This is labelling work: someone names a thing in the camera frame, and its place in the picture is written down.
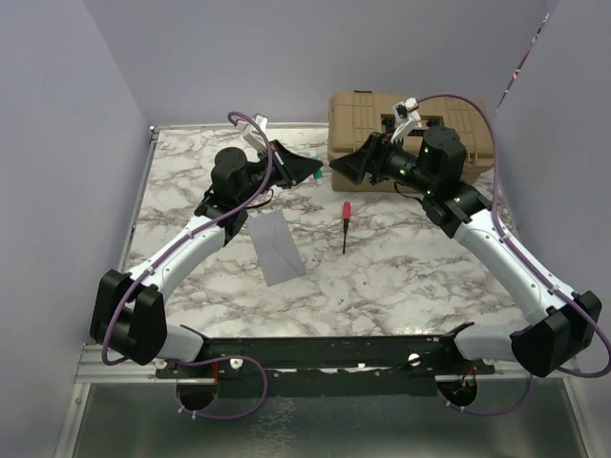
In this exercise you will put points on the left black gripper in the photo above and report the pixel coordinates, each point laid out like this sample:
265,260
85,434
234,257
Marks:
292,169

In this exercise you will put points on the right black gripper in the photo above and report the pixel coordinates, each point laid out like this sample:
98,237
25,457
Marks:
376,149

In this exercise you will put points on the green white glue stick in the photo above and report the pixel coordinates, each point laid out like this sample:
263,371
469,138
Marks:
317,173

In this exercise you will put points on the grey envelope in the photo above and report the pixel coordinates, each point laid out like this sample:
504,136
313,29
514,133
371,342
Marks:
275,248

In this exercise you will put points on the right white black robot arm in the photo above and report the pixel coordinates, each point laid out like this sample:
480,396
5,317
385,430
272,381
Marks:
561,322

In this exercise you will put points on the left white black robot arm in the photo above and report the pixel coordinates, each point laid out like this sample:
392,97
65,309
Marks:
129,314

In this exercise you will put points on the tan plastic tool case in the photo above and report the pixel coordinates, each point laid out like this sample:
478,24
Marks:
353,116

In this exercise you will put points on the red handled screwdriver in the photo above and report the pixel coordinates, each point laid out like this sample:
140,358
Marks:
346,215

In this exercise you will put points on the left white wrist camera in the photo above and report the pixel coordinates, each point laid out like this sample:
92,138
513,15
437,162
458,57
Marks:
251,135

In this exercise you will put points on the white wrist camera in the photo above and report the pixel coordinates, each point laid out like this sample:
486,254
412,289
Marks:
251,135
407,118

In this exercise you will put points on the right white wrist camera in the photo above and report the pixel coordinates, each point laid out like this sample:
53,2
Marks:
407,118

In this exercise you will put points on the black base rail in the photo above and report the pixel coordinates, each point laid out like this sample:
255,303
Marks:
326,367

